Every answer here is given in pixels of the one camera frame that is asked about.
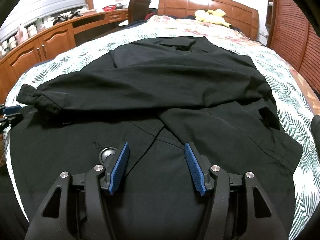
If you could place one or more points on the white jar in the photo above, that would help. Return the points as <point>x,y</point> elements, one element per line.
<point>31,31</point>

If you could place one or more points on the leaf print bed sheet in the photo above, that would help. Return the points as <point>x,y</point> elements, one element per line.
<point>287,80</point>

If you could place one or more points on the dark wooden chair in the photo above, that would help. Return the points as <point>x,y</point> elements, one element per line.
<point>138,10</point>

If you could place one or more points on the green capped bottle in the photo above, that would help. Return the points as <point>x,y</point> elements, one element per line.
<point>38,25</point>

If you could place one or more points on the wooden desk with cabinets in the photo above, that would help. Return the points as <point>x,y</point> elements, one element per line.
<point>55,42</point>

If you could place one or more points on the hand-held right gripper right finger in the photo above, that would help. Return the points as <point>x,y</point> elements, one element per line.
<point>195,167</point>

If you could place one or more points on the yellow plush toy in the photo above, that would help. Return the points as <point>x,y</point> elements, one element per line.
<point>210,16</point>

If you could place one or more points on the floral quilt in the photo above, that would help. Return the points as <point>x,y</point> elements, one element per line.
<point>220,30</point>

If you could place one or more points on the wooden louvered wardrobe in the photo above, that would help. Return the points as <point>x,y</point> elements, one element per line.
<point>295,30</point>

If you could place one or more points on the black double-breasted coat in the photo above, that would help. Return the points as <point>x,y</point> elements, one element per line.
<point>162,85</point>

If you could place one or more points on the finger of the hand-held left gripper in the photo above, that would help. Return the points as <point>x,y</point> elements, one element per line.
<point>7,121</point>
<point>12,109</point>

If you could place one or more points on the dark grey folded garment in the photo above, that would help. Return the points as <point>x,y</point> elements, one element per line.
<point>315,130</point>

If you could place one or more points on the wooden bed headboard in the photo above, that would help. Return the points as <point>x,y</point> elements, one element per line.
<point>180,5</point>

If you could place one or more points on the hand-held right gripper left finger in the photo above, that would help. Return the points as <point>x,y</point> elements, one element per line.
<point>120,170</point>

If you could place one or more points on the red basket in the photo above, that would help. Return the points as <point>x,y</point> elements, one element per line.
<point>109,8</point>

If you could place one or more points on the black hand-held device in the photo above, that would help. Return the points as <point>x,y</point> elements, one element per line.
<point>61,18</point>
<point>75,14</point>

